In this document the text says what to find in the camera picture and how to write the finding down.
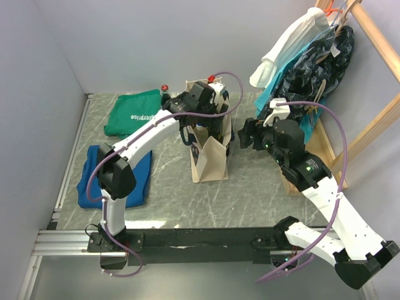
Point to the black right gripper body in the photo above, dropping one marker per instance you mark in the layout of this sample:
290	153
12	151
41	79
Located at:
266	134

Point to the red cap cola bottle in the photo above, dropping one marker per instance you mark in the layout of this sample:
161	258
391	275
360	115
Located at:
165	95

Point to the dark patterned hanging shirt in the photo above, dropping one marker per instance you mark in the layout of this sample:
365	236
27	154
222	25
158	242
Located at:
325	59

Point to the aluminium frame rail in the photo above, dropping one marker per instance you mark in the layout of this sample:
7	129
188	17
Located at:
53	242

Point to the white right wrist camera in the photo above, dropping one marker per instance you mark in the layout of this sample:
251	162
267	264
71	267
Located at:
278	109

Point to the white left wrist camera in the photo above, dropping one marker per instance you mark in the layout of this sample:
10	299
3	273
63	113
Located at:
217	84

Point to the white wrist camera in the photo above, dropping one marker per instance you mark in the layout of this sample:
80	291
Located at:
217	84
278	109

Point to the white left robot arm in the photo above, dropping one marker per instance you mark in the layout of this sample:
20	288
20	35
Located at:
199	114

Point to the white hanging shirt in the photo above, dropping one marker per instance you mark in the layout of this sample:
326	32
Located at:
300	33

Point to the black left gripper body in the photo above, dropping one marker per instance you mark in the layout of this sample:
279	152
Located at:
212	123

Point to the teal hanging shirt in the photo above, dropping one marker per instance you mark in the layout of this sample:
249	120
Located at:
307	122

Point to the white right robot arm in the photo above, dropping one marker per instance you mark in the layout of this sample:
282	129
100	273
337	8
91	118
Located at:
358	253

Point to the folded blue cloth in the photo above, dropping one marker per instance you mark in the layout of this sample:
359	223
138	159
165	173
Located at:
142	173

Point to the blue cap water bottle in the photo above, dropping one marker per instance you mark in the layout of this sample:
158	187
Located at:
201	134

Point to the orange plastic hanger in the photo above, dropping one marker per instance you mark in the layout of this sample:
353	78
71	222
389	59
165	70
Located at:
330	9

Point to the beige canvas tote bag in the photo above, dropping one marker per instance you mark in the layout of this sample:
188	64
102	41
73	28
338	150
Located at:
209	162

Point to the wooden clothes rack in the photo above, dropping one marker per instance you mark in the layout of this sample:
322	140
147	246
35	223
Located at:
367	100

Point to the folded green t-shirt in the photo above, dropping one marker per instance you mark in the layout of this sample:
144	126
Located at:
131	112

